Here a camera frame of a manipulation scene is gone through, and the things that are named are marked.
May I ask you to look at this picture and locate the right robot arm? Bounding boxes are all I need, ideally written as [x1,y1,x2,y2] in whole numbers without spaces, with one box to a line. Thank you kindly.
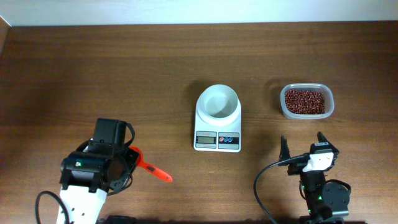
[279,132,351,223]

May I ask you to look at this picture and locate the white round bowl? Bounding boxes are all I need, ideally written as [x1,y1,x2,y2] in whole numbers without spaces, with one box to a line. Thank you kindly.
[198,84,241,119]

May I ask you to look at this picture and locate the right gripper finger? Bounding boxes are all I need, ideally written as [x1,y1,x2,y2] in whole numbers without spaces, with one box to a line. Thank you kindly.
[278,136,291,166]
[317,131,340,154]

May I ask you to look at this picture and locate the white kitchen scale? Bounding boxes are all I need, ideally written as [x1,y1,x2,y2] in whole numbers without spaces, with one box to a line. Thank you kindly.
[193,101,242,152]

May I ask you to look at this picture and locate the right black camera cable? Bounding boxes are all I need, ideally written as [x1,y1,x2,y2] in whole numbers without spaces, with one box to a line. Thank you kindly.
[252,154,312,224]

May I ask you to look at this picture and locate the left black camera cable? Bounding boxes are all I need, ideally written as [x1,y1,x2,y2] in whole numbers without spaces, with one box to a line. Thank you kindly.
[34,190,71,224]

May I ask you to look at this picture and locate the clear plastic container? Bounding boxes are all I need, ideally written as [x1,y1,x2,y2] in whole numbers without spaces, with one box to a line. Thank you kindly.
[280,83,335,119]

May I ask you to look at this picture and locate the red beans in container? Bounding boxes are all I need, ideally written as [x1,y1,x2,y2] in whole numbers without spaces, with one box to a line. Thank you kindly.
[284,90,325,114]

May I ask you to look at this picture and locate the black camera cable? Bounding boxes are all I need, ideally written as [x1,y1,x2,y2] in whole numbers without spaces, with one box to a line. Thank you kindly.
[34,190,71,224]
[252,154,312,224]

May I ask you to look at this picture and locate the orange measuring scoop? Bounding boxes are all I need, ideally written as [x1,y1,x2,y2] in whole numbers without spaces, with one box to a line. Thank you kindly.
[129,146,173,183]

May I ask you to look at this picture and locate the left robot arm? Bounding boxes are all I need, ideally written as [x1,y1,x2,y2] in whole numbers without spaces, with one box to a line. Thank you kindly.
[57,118,139,223]

